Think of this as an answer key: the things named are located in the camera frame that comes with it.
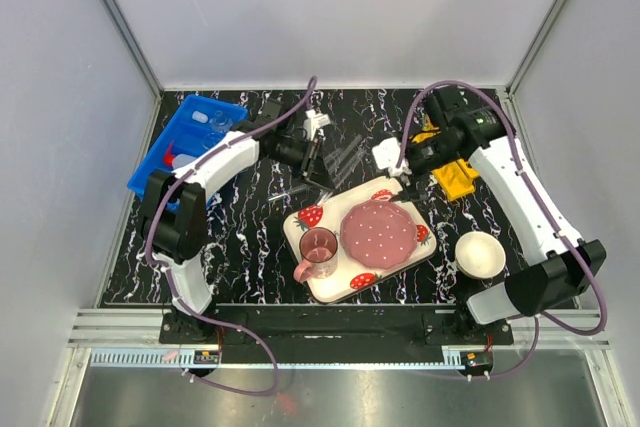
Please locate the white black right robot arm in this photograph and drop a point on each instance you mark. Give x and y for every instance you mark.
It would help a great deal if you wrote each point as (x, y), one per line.
(560, 263)

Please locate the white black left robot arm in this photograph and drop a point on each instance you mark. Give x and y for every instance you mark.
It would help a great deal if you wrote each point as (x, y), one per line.
(174, 207)

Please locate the pink ghost pattern mug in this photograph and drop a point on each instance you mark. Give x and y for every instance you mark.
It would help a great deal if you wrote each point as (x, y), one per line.
(318, 249)

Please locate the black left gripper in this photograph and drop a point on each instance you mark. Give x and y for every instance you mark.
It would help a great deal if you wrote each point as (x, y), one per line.
(319, 173)

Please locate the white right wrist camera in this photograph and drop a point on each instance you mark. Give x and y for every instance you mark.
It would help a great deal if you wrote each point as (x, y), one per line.
(386, 155)

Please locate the yellow test tube rack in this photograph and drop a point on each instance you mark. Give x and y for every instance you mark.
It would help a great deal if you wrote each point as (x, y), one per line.
(457, 178)

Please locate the blue plastic compartment bin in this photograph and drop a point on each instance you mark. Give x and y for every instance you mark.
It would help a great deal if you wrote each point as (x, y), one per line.
(186, 134)

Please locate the wash bottle with red cap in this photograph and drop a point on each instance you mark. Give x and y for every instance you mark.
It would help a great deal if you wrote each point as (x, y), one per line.
(174, 160)

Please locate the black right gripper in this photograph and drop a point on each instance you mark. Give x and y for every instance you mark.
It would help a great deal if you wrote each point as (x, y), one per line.
(411, 193)

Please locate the cream ceramic bowl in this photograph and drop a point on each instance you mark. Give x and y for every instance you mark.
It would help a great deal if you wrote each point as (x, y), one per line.
(479, 255)

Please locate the strawberry pattern white tray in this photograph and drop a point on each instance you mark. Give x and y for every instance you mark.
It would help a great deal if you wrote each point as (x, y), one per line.
(350, 276)

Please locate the glass alcohol lamp white cap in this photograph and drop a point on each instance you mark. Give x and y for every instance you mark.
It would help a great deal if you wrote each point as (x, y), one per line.
(220, 122)

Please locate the small clear glass beaker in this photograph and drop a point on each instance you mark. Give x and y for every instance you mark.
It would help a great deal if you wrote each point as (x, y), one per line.
(212, 139)

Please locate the pink polka dot plate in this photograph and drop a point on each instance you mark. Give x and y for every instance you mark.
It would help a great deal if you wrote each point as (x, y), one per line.
(378, 234)

